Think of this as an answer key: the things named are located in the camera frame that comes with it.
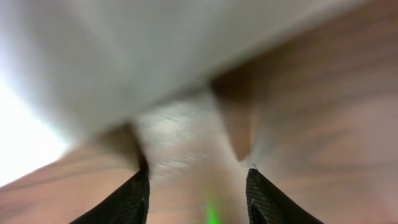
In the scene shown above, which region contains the white printed t-shirt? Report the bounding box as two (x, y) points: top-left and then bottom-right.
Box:
(1, 0), (354, 185)

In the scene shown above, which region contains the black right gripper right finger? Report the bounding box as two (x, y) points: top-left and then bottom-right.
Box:
(246, 169), (322, 224)

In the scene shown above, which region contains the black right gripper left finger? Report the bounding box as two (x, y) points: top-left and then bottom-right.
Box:
(71, 170), (150, 224)

